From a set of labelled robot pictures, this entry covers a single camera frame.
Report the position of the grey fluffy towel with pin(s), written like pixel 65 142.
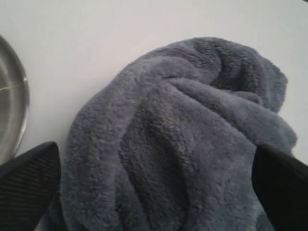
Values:
pixel 169 144

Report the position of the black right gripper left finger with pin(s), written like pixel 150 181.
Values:
pixel 28 184

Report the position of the round stainless steel plate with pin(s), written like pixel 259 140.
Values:
pixel 14 101

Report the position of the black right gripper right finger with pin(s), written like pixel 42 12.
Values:
pixel 280 182

